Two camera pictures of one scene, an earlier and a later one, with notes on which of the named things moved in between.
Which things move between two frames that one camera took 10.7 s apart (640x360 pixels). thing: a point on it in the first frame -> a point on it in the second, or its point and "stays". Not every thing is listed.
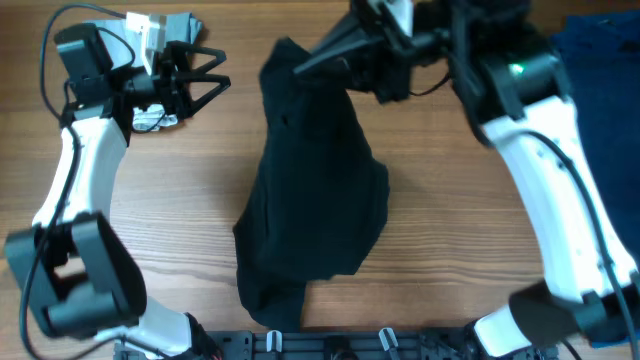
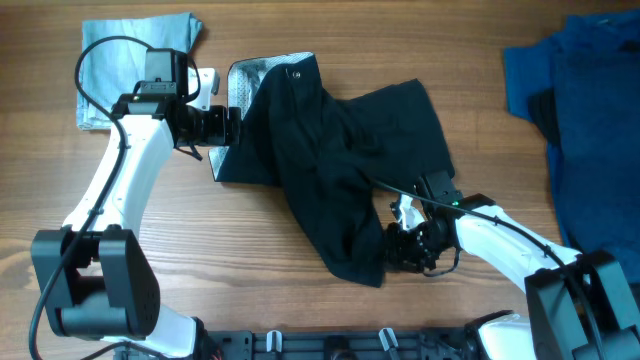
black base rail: x=329 y=344 stays
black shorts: x=317 y=197 -> x=342 y=157
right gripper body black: x=390 y=62 -> x=412 y=249
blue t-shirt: x=603 y=51 stays
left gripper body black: x=161 y=88 -> x=213 y=128
